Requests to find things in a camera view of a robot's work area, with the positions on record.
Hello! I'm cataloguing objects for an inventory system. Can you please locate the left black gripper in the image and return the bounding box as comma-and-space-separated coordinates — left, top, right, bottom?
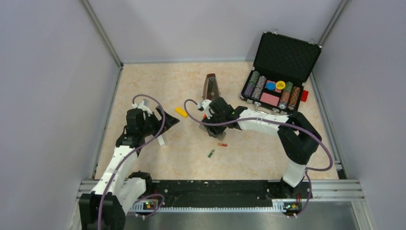
140, 105, 180, 138

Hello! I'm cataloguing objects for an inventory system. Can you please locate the green battery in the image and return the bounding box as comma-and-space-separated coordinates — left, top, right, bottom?
208, 149, 215, 158

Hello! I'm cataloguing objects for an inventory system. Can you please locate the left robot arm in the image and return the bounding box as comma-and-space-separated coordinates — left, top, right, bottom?
79, 105, 180, 230

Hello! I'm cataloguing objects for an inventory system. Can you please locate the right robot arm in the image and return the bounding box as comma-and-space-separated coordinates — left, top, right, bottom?
197, 97, 321, 197

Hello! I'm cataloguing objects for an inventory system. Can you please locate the yellow block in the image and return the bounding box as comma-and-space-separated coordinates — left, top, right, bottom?
175, 107, 188, 118

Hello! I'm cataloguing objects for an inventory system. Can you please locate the brown wooden metronome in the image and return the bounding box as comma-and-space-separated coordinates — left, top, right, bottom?
203, 73, 220, 100

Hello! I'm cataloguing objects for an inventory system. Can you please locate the pink card deck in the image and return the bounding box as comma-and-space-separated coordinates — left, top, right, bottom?
259, 92, 280, 106

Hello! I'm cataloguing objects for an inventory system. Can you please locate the blue chip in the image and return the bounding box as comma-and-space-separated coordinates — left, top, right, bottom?
265, 81, 276, 91

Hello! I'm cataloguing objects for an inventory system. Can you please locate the yellow big blind chip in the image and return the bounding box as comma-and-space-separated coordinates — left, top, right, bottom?
275, 80, 286, 90

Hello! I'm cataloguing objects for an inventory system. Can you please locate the black poker chip case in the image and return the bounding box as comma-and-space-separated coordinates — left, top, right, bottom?
239, 31, 322, 115

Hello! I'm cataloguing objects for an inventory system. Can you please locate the red block behind case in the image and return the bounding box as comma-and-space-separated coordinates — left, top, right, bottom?
301, 90, 309, 102

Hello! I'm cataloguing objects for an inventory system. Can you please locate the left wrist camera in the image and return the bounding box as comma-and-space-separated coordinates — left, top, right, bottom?
137, 99, 151, 114

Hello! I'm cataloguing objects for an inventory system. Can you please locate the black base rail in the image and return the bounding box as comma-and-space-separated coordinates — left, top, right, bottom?
141, 180, 310, 208

